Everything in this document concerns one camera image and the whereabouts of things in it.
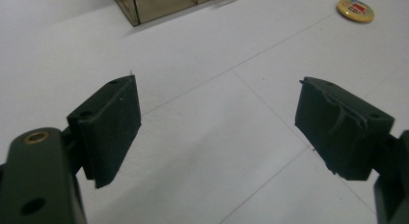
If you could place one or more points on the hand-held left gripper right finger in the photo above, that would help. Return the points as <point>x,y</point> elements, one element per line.
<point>337,130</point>

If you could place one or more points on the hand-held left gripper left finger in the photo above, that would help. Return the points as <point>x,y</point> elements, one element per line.
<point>107,127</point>

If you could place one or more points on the round yellow pin badge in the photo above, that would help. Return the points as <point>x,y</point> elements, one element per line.
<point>355,10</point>

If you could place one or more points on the transparent brown acrylic organizer box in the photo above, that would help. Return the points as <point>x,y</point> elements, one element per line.
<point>160,3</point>

